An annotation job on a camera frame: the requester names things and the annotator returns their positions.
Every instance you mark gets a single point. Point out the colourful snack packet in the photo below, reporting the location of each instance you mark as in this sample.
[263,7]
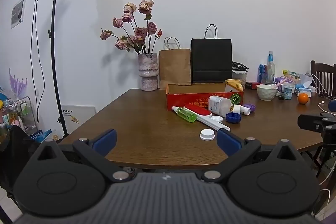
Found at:
[292,75]

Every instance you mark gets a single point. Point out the blue drink can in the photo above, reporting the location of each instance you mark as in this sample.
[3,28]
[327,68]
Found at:
[260,73]

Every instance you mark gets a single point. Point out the pink plastic spoon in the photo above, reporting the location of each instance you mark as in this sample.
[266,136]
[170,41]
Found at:
[279,83]

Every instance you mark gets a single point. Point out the black light stand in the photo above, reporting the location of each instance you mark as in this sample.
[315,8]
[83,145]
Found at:
[53,56]

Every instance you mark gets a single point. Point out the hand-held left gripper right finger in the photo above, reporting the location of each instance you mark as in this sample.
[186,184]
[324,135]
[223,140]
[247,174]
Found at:
[227,141]

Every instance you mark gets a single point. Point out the red and white lint brush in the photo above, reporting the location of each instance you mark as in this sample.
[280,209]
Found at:
[197,110]

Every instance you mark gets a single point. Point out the wall poster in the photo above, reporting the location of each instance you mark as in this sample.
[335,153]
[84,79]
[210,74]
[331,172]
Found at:
[18,12]

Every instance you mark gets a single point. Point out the white board with yellow print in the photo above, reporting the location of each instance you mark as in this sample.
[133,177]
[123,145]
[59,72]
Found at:
[78,116]

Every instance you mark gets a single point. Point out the large white plastic bottle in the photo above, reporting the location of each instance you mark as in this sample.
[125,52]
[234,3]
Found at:
[219,106]

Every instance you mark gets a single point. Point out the blue toothed cap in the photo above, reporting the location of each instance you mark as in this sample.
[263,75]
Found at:
[233,118]

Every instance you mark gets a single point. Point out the white bowl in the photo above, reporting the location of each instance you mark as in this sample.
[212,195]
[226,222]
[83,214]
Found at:
[265,92]

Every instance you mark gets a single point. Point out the orange fruit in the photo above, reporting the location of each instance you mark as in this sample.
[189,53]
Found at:
[303,98]

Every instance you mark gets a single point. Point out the purple wall decal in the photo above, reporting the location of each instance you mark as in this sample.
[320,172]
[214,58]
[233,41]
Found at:
[17,83]

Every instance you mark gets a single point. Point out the small white spray bottle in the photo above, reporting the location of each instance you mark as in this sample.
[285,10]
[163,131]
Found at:
[240,109]

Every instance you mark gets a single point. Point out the black paper bag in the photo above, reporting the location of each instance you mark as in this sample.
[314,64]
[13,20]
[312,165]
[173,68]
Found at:
[211,61]

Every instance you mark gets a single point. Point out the blue and white tissue pack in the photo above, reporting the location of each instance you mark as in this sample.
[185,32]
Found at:
[303,89]

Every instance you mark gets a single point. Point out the pink mottled vase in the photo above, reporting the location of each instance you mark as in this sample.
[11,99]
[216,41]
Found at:
[148,71]

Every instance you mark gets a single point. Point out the black tripod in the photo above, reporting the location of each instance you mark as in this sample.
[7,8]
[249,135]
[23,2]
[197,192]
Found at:
[317,123]

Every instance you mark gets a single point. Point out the yellow mug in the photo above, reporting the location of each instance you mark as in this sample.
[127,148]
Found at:
[235,83]

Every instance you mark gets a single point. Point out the clear container with black lid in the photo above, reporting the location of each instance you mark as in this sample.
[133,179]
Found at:
[240,74]

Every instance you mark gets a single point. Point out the green spray bottle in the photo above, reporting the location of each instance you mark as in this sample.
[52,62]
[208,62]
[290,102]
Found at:
[185,115]

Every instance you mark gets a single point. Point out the clear plastic bottle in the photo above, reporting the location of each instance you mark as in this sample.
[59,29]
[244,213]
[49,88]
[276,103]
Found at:
[269,71]

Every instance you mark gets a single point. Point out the brown paper bag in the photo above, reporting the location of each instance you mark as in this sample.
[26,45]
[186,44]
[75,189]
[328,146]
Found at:
[174,66]

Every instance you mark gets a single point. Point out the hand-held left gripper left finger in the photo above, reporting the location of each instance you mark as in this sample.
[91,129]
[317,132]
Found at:
[106,140]

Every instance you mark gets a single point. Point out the orange cardboard box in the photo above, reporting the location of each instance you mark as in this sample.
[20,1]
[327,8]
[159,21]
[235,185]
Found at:
[189,100]

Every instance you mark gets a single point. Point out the dried pink roses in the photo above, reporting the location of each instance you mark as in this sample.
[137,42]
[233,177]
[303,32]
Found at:
[137,32]

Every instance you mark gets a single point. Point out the small black object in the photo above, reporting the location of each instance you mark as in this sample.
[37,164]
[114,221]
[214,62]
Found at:
[281,97]

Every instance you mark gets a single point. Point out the purple toothed cap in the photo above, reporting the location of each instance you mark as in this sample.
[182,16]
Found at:
[250,107]

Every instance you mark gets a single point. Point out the white ridged bottle cap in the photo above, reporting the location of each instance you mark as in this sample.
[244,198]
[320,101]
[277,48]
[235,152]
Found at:
[217,119]
[207,134]

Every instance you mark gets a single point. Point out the small yogurt cup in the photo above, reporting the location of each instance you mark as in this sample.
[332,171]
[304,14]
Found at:
[288,92]

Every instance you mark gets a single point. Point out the metal storage rack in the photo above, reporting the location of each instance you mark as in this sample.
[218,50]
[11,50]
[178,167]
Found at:
[22,111]

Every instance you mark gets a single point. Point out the red flat box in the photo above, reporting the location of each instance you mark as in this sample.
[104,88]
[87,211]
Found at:
[253,85]

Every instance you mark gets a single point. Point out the dark wooden chair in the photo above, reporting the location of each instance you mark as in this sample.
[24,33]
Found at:
[325,74]

